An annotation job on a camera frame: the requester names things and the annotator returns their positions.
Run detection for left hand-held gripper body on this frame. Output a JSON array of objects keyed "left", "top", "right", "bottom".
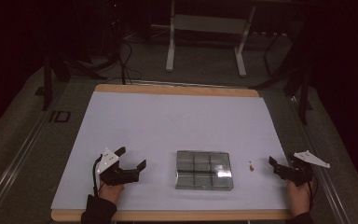
[{"left": 96, "top": 147, "right": 141, "bottom": 187}]

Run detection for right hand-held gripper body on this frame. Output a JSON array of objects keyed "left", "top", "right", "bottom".
[{"left": 275, "top": 149, "right": 331, "bottom": 188}]

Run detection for clear plastic compartment box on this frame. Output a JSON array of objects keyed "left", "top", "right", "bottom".
[{"left": 174, "top": 150, "right": 234, "bottom": 191}]

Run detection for person's left hand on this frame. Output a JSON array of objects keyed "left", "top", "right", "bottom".
[{"left": 98, "top": 182, "right": 126, "bottom": 205}]

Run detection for person's right hand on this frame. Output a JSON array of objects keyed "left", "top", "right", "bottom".
[{"left": 285, "top": 179, "right": 313, "bottom": 217}]

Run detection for white table sheet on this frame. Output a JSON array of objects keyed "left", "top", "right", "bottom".
[{"left": 50, "top": 91, "right": 293, "bottom": 211}]

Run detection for black tripod stand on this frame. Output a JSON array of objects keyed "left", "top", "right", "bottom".
[
  {"left": 250, "top": 29, "right": 314, "bottom": 126},
  {"left": 34, "top": 50, "right": 109, "bottom": 112}
]

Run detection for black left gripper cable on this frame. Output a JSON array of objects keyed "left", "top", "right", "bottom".
[{"left": 91, "top": 154, "right": 104, "bottom": 198}]

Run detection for metal floor rail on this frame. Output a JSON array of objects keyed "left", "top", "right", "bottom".
[
  {"left": 287, "top": 94, "right": 352, "bottom": 224},
  {"left": 0, "top": 92, "right": 63, "bottom": 222}
]

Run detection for black floor cables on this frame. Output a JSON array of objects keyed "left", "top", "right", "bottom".
[{"left": 117, "top": 38, "right": 144, "bottom": 86}]

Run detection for white metal stand frame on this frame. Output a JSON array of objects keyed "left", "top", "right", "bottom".
[{"left": 165, "top": 0, "right": 257, "bottom": 78}]

